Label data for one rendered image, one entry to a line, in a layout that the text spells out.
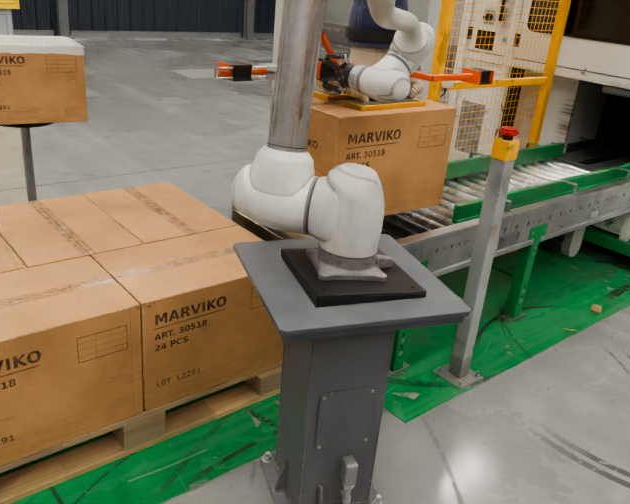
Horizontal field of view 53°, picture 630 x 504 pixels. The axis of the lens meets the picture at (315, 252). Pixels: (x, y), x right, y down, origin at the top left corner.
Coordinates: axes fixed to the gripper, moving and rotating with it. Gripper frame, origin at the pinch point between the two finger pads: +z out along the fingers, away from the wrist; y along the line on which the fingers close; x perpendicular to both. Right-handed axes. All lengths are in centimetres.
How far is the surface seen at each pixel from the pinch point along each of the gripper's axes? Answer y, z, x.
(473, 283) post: 74, -50, 45
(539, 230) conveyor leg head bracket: 70, -34, 114
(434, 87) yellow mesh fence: 18, 41, 113
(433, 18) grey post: -6, 184, 271
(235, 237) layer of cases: 63, 10, -25
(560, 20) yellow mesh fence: -17, 41, 218
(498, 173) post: 30, -51, 45
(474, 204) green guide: 54, -24, 73
